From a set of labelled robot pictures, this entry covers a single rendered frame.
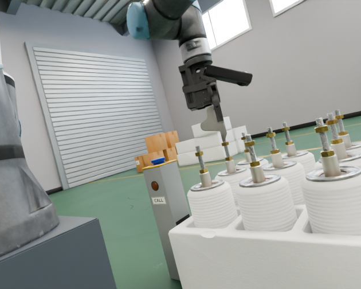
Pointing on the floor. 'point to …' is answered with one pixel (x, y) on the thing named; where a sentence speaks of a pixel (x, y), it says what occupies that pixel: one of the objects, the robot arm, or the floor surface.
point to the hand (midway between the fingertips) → (225, 135)
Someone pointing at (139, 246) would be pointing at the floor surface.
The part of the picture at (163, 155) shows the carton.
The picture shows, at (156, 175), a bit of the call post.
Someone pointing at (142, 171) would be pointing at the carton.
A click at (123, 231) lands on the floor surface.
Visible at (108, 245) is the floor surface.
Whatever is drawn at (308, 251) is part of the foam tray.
